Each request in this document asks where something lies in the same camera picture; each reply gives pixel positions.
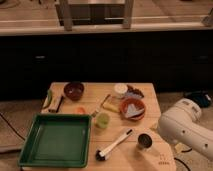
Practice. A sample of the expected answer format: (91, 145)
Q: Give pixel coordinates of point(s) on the yellow sponge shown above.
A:
(114, 107)

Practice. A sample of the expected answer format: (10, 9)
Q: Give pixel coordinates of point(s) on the wooden stool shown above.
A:
(94, 12)

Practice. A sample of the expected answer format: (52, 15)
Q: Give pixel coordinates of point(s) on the dark metal cup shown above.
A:
(144, 141)

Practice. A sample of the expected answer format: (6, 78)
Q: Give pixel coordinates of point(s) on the wooden cutting board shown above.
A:
(127, 156)

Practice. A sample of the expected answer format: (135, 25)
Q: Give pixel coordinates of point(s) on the green plastic tray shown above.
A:
(57, 140)

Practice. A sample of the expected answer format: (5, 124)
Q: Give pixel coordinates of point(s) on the brown toy food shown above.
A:
(134, 91)

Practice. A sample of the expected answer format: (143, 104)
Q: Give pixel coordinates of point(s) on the white cup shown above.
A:
(120, 90)

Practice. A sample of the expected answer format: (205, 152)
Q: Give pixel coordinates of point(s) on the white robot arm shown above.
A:
(178, 124)

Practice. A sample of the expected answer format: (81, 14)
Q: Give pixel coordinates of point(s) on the dark red bowl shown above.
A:
(74, 90)

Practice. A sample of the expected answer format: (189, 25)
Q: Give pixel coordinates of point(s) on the orange bowl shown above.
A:
(138, 103)

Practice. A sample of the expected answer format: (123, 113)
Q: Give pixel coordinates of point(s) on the black device on floor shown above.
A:
(201, 98)

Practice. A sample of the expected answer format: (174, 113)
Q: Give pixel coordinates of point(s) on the brush with wooden handle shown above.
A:
(97, 110)

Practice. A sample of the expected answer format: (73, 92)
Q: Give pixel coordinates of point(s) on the green vegetable toy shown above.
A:
(48, 99)

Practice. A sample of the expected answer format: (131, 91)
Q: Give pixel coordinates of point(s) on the wooden block with black edge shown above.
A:
(55, 104)

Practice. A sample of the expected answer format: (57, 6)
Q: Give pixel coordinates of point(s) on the light green cup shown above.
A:
(102, 120)

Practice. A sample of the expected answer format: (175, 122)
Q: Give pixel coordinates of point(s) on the grey folded cloth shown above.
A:
(132, 111)

